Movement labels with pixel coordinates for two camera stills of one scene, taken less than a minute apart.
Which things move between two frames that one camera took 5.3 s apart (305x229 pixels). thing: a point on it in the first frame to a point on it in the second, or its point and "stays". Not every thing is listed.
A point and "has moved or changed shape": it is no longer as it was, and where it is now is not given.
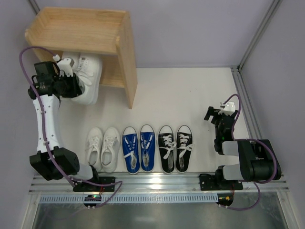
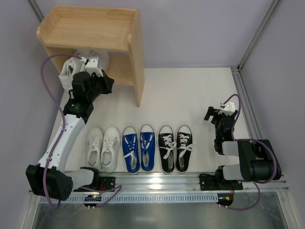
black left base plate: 101,180 stays
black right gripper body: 219,117 stays
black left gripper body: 75,86 to 105,82
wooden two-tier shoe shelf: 106,32 has moved or changed shape
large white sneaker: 76,56 to 70,67
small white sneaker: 95,142 stays
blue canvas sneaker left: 130,150 stays
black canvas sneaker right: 184,147 stays
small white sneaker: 110,149 stays
